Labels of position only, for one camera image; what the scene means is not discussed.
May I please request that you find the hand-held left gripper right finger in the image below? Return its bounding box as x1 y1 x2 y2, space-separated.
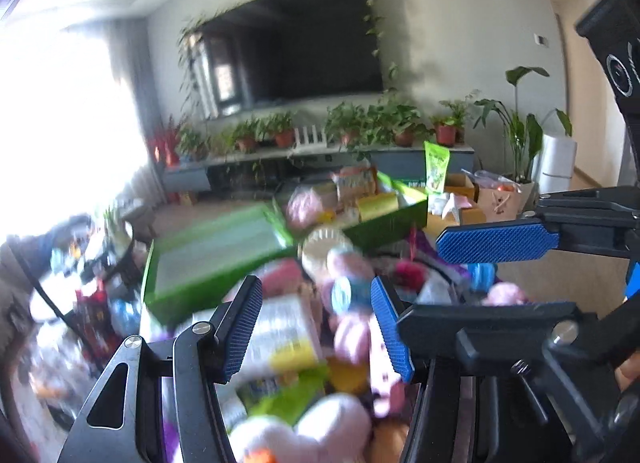
370 275 576 463

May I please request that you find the colourful printed box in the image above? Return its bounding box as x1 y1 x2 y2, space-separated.
332 166 378 204

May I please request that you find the blue plush item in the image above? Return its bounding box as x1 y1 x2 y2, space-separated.
467 263 497 290

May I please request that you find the pink plush toy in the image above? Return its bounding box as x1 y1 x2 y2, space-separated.
487 282 527 307

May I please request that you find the yellow packet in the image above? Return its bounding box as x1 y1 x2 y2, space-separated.
357 193 401 224

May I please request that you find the person's right hand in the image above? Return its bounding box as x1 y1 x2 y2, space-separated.
617 347 640 392

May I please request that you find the white printed packet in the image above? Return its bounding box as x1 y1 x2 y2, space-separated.
249 293 327 385

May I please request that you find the white fluted round dish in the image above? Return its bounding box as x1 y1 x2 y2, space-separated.
300 226 354 272

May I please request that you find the red decoration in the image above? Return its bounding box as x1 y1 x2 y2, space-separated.
147 126 181 167

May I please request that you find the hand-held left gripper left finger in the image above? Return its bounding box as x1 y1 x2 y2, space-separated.
57 275 263 463

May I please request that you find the black television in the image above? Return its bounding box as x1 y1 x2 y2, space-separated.
192 0 386 117

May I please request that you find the brown printed paper bag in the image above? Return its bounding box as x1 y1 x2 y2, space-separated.
472 170 524 222

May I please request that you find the cluttered side table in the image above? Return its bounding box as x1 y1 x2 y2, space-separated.
0 213 151 436

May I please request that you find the white tissue pack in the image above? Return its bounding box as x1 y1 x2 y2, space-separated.
432 193 464 220

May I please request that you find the white picket fence holder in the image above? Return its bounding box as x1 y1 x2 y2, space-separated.
294 126 328 148

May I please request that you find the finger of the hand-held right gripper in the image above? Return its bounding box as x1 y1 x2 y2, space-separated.
397 300 583 359
436 187 640 264

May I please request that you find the pink white plush doll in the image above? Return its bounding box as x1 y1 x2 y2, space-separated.
330 313 407 419

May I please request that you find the green snack bag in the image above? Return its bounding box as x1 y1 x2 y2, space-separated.
424 140 451 195

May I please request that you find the white plush toy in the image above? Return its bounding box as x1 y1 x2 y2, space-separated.
230 393 373 463

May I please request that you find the round pink plush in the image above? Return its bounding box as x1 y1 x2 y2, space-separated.
287 188 332 230

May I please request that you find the row of potted plants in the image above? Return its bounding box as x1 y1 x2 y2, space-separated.
177 88 473 156

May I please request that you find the white vacuum dock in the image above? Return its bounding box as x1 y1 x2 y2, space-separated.
540 130 578 182

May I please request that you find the large leafy floor plant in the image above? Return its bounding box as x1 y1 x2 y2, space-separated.
472 66 573 215

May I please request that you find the round blue label can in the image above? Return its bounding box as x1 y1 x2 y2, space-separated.
330 275 374 315

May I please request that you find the grey television cabinet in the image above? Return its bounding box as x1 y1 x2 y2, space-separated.
162 143 476 195

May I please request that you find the brown cardboard box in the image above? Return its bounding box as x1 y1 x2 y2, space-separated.
440 173 488 230

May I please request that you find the green open box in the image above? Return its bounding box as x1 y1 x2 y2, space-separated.
141 203 297 325

